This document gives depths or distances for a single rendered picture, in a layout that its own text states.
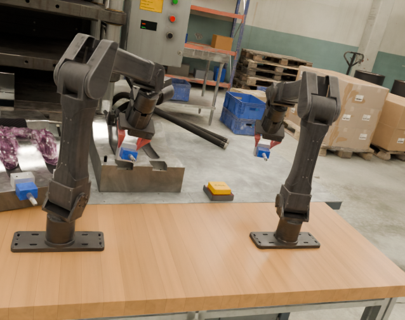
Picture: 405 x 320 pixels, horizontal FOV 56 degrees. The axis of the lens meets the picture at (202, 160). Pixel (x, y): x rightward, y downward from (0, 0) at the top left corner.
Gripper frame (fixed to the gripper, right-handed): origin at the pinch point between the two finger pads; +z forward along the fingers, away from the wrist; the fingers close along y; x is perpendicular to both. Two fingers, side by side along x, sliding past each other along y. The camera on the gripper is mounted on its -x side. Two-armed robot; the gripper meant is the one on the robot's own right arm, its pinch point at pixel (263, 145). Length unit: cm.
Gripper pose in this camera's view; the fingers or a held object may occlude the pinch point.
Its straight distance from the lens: 143.5
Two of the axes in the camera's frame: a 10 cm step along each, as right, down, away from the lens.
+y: -9.8, -1.7, -0.6
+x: -1.0, 7.5, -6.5
